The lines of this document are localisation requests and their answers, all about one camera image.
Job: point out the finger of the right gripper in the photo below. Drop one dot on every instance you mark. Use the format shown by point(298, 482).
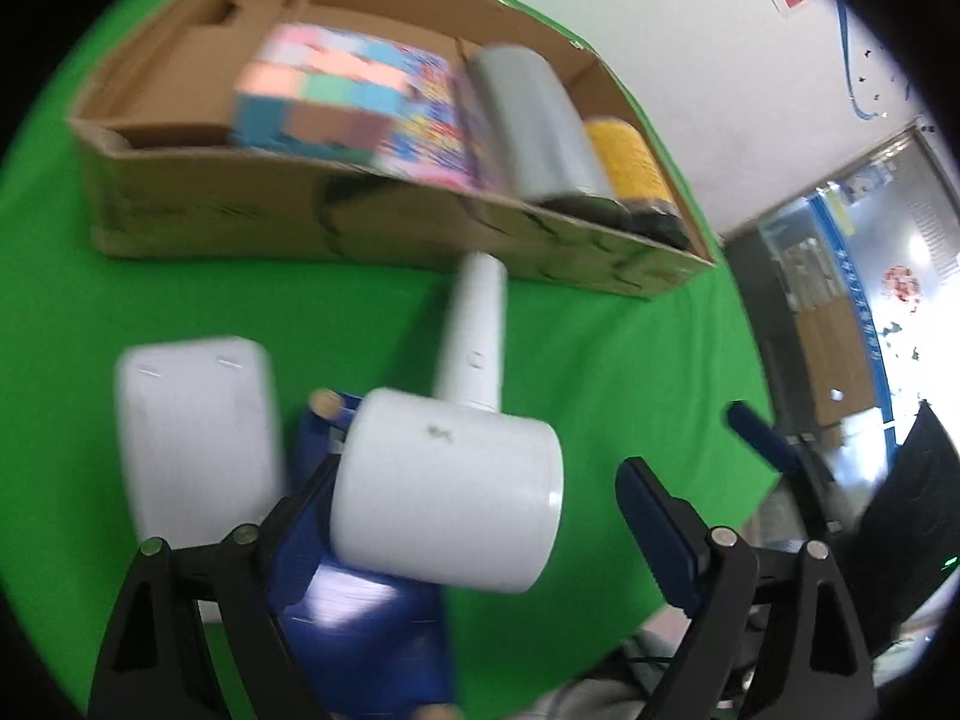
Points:
point(798, 464)

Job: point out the white handheld fan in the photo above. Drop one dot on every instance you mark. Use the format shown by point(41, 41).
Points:
point(447, 488)

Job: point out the blue stapler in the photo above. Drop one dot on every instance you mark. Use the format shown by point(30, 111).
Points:
point(369, 645)

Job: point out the grey right jacket sleeve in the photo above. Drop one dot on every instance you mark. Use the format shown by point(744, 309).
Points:
point(619, 685)

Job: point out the colourful printed box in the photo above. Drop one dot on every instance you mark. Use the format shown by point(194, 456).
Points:
point(441, 134)

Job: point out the pastel puzzle cube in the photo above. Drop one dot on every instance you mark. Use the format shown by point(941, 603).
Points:
point(322, 92)

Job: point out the green table cloth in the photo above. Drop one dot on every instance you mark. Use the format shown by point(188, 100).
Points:
point(616, 377)

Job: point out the silver metal cylinder can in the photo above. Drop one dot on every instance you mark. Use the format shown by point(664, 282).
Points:
point(545, 155)

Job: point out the brown cardboard box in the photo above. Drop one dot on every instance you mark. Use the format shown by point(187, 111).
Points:
point(165, 181)

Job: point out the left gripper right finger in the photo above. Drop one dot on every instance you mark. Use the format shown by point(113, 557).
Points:
point(783, 620)

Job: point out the yellow labelled jar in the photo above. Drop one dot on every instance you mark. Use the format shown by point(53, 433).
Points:
point(637, 181)

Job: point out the white rounded box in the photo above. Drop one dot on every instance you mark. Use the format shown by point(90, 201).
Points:
point(199, 438)

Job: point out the glass door with posters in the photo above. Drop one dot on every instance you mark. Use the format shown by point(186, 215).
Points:
point(852, 293)

